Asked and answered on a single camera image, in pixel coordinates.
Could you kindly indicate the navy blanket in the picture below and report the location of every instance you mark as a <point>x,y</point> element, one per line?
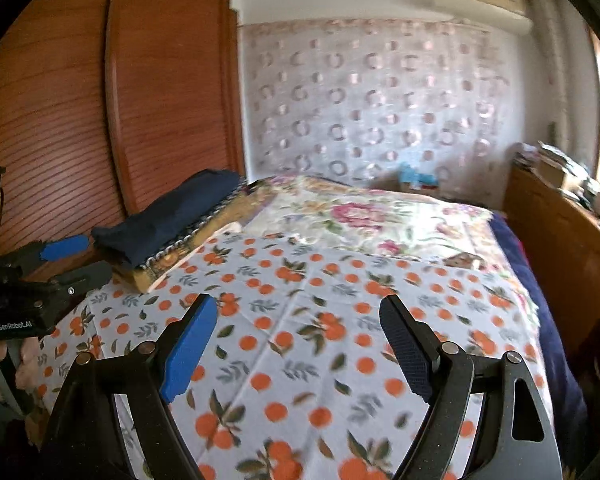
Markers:
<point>540,310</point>

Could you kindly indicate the floral pipe cover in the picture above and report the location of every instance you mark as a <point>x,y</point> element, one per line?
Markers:
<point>547,60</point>

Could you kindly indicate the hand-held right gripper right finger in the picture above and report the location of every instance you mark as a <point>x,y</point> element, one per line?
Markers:
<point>405,350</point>

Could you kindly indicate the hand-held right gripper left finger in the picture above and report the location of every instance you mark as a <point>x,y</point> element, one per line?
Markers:
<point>187,350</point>

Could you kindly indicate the floral quilt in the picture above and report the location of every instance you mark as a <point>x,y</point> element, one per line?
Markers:
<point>355,215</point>

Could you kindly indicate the stack of books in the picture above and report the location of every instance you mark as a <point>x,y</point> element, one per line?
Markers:
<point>550,162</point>

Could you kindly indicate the orange fruit print bedsheet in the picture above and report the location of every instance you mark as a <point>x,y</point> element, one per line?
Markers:
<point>305,320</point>

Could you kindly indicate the person's left hand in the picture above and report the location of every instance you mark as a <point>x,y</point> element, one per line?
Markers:
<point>27,360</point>

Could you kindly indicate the wooden slatted wardrobe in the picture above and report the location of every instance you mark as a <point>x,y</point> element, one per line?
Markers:
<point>170,85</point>

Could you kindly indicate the wall air conditioner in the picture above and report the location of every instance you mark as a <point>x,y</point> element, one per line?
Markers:
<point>480,10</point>

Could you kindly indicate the navy t-shirt with orange print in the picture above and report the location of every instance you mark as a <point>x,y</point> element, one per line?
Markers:
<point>170,215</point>

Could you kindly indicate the wooden sideboard cabinet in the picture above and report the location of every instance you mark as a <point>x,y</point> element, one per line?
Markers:
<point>555,230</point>

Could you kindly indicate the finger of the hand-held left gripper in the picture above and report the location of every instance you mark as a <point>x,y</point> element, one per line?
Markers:
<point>85,277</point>
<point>62,247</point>

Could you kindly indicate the sheer circle-patterned curtain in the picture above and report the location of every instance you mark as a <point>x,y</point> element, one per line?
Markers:
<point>370,100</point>

